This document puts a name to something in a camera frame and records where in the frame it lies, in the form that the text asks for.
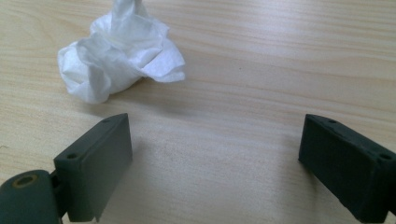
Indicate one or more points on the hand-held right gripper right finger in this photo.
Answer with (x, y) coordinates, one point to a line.
(348, 168)

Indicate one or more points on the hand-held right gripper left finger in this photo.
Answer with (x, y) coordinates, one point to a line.
(93, 168)

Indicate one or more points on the white tissue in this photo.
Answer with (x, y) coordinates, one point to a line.
(118, 56)

